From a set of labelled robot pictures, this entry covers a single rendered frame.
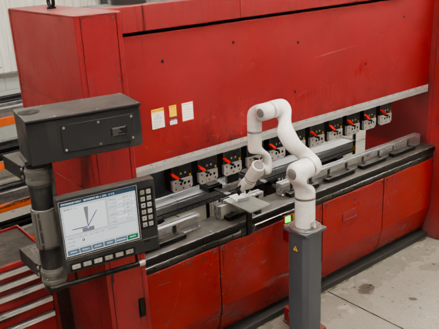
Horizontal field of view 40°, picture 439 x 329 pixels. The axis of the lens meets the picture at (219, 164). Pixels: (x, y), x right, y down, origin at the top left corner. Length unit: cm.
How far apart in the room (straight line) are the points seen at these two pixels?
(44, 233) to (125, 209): 37
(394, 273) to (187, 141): 232
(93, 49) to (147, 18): 48
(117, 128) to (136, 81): 77
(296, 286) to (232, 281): 55
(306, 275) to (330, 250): 112
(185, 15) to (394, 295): 269
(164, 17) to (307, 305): 187
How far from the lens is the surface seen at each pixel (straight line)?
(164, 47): 343
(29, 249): 313
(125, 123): 263
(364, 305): 473
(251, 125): 357
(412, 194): 541
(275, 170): 457
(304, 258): 356
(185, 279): 380
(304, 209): 346
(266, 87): 396
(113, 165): 313
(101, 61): 300
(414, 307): 477
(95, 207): 267
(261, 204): 387
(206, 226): 390
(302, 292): 368
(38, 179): 268
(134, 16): 330
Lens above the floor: 255
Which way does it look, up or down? 20 degrees down
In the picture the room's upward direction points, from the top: 3 degrees counter-clockwise
